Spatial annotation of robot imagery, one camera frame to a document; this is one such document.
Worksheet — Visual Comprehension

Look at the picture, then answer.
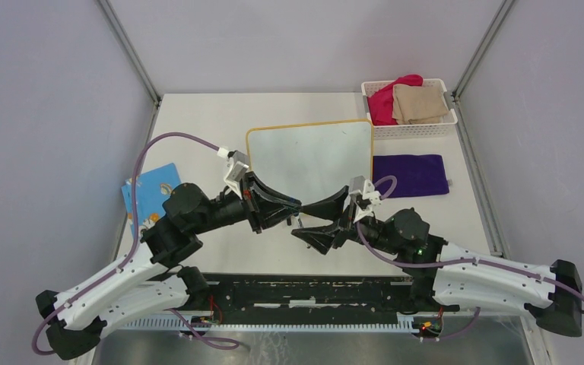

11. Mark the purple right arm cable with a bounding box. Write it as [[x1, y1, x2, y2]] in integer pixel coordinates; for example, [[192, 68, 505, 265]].
[[354, 175, 584, 344]]

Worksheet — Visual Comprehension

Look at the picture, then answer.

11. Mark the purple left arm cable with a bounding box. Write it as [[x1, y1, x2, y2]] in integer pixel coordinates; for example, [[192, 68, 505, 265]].
[[31, 132, 223, 357]]

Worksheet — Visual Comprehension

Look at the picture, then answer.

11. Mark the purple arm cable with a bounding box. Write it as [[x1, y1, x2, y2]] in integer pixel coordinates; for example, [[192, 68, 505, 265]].
[[354, 175, 584, 344], [31, 132, 223, 357]]

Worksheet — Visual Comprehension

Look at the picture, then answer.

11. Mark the white perforated plastic basket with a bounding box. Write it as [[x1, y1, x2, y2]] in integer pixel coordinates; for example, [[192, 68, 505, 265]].
[[360, 78, 459, 141]]

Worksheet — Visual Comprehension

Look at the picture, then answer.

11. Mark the aluminium frame rail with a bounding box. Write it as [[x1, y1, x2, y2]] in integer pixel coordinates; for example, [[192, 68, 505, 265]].
[[449, 0, 517, 258], [95, 0, 163, 110]]

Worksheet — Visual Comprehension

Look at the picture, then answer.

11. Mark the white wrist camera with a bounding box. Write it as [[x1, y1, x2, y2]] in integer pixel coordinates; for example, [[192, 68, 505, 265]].
[[217, 147, 249, 199], [348, 176, 381, 223]]

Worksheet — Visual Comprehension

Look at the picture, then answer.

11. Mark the red cloth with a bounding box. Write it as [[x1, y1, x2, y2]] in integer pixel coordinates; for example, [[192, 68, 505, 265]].
[[367, 75, 424, 126]]

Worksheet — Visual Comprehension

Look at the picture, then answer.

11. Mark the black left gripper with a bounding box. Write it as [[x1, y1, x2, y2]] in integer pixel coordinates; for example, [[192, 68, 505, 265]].
[[192, 170, 304, 234]]

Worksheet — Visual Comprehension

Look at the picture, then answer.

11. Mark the blue picture book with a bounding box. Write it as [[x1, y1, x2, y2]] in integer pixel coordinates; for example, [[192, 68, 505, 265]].
[[136, 163, 181, 237]]

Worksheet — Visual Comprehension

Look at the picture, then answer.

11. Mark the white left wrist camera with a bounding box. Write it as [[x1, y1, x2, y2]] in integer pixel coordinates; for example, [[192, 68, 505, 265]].
[[217, 147, 249, 199]]

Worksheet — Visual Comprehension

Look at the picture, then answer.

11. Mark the aluminium frame rail left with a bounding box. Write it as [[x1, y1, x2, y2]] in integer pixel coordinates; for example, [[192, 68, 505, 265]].
[[95, 0, 163, 110]]

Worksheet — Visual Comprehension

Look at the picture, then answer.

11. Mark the yellow framed whiteboard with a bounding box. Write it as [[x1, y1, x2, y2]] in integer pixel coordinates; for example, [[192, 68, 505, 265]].
[[246, 119, 374, 205]]

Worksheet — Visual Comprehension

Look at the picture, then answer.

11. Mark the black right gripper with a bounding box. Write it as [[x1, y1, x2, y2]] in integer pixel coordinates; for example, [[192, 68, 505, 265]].
[[291, 186, 399, 256]]

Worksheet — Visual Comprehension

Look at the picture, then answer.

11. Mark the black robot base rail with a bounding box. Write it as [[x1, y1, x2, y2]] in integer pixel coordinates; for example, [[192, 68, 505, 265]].
[[141, 265, 462, 329]]

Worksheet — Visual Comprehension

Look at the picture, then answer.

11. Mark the purple towel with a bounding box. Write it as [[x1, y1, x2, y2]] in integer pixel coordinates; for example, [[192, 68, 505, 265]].
[[373, 154, 449, 198]]

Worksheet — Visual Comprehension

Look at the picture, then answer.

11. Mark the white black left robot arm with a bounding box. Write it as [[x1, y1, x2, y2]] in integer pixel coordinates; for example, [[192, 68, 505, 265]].
[[32, 172, 302, 360]]

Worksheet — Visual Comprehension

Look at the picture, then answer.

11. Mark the blue white marker pen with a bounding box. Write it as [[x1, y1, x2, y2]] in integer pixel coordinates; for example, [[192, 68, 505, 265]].
[[292, 205, 303, 228]]

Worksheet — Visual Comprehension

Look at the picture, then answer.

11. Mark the beige cloth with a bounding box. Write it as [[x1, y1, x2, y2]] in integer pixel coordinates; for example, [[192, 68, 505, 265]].
[[392, 84, 449, 125]]

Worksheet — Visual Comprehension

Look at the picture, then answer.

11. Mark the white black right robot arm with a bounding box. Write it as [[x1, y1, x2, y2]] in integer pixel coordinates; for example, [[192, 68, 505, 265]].
[[292, 192, 584, 338]]

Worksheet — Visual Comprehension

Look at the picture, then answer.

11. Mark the aluminium frame rail right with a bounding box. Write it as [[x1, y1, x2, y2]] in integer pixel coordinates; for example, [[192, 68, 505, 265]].
[[449, 0, 517, 258]]

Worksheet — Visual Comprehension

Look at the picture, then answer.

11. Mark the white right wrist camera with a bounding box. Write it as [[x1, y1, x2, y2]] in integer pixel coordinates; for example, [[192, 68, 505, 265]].
[[348, 176, 381, 223]]

